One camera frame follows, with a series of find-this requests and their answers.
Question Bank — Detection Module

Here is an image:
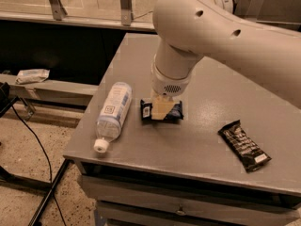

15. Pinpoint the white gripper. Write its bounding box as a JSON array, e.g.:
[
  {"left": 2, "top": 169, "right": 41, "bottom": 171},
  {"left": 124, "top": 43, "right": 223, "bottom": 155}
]
[{"left": 151, "top": 64, "right": 191, "bottom": 121}]

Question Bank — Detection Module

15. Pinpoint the blue rxbar blueberry wrapper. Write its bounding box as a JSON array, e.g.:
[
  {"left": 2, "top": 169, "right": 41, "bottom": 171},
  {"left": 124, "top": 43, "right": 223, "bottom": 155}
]
[{"left": 140, "top": 100, "right": 183, "bottom": 121}]

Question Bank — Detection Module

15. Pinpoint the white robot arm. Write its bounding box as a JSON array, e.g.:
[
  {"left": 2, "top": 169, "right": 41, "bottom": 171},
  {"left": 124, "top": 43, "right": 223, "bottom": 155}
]
[{"left": 151, "top": 0, "right": 301, "bottom": 107}]

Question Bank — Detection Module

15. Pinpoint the clear plastic water bottle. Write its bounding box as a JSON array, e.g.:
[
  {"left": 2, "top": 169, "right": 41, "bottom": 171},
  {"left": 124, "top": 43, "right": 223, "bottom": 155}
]
[{"left": 93, "top": 82, "right": 133, "bottom": 153}]

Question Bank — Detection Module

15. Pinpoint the grey table drawer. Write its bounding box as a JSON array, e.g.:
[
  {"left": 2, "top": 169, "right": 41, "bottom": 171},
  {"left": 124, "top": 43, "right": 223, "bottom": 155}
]
[{"left": 79, "top": 175, "right": 300, "bottom": 226}]

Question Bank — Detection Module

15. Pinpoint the black snack bar wrapper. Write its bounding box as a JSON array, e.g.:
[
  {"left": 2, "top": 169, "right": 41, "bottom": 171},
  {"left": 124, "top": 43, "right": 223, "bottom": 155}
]
[{"left": 218, "top": 121, "right": 271, "bottom": 172}]

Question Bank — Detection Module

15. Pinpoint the black stand leg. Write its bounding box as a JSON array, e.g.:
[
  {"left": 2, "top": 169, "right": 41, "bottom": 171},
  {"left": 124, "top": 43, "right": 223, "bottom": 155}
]
[{"left": 28, "top": 159, "right": 70, "bottom": 226}]

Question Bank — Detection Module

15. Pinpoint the white packet on ledge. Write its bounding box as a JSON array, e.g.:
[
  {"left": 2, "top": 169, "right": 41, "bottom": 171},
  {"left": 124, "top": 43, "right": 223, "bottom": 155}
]
[{"left": 16, "top": 69, "right": 50, "bottom": 85}]

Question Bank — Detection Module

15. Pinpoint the grey metal rail ledge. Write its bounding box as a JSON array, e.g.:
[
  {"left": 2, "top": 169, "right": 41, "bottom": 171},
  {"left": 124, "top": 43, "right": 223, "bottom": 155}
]
[{"left": 0, "top": 74, "right": 98, "bottom": 106}]

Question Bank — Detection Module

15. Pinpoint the metal bracket middle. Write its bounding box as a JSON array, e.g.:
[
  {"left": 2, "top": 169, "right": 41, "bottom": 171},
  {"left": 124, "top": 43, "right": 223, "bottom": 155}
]
[{"left": 119, "top": 0, "right": 133, "bottom": 26}]

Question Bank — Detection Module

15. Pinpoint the metal bracket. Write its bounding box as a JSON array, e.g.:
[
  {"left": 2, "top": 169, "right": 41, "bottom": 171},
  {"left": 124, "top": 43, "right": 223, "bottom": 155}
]
[
  {"left": 119, "top": 0, "right": 133, "bottom": 26},
  {"left": 246, "top": 0, "right": 264, "bottom": 21},
  {"left": 49, "top": 0, "right": 67, "bottom": 21}
]

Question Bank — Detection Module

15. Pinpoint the metal bracket right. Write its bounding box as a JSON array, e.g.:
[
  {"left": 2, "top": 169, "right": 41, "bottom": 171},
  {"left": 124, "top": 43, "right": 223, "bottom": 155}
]
[{"left": 246, "top": 0, "right": 264, "bottom": 21}]

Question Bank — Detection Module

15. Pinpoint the metal bracket left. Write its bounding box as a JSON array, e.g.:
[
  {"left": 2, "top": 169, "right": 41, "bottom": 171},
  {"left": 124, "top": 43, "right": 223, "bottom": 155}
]
[{"left": 49, "top": 0, "right": 67, "bottom": 21}]

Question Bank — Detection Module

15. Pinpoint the black floor cable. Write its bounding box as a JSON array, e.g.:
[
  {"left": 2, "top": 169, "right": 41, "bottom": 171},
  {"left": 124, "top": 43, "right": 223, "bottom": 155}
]
[{"left": 10, "top": 104, "right": 69, "bottom": 226}]

